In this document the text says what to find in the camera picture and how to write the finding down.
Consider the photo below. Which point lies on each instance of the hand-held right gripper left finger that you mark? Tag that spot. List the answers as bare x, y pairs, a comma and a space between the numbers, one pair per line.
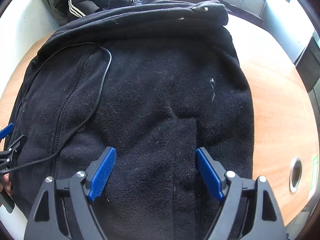
102, 175

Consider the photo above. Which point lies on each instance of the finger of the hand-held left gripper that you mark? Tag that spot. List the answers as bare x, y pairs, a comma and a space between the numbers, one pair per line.
6, 130
8, 156

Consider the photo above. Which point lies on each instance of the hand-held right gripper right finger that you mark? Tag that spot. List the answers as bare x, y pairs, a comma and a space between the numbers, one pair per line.
208, 175

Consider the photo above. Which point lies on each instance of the black fleece jacket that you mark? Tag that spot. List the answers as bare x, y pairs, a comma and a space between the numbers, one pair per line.
150, 92

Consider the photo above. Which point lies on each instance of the person's left hand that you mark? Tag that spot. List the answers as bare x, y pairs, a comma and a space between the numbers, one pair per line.
6, 186

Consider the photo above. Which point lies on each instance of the green label sticker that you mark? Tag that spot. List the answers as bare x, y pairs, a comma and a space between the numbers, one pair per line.
314, 172

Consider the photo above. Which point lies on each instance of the dark grey desk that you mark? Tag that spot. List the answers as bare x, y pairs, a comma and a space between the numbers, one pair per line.
310, 62

